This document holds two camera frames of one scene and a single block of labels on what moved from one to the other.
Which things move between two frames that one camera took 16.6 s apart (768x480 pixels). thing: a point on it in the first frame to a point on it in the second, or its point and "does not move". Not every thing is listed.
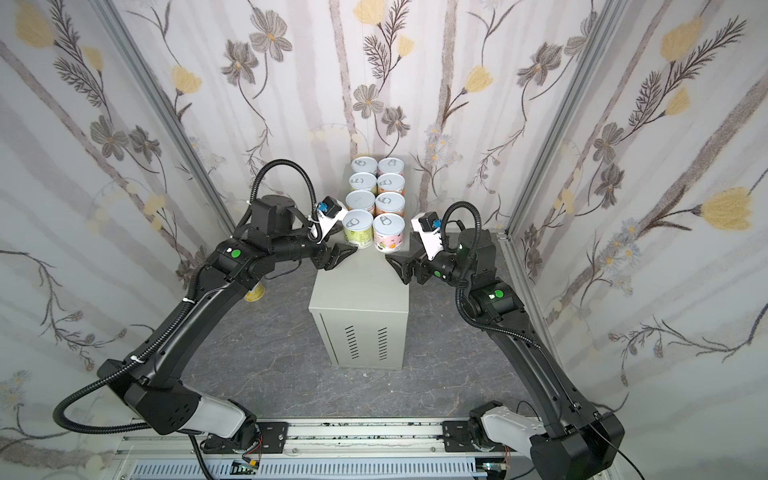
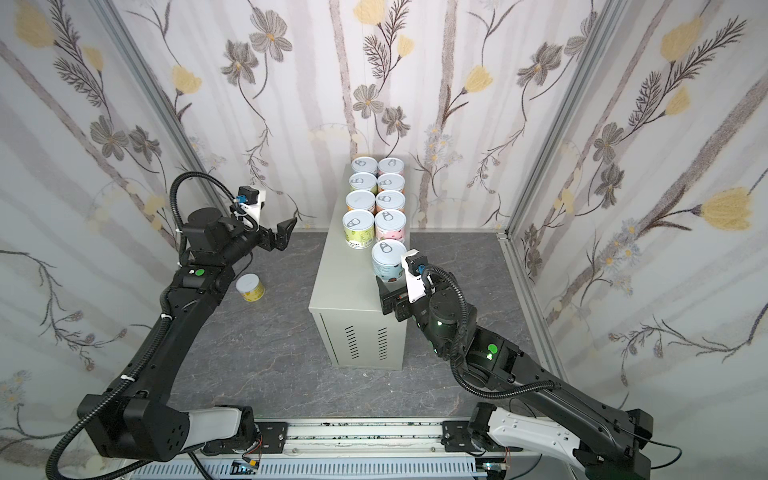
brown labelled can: (391, 182) does not move
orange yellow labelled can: (360, 201) does not move
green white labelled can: (362, 180) does not move
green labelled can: (358, 227) does not move
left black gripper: (334, 257) to (280, 238)
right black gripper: (418, 270) to (390, 294)
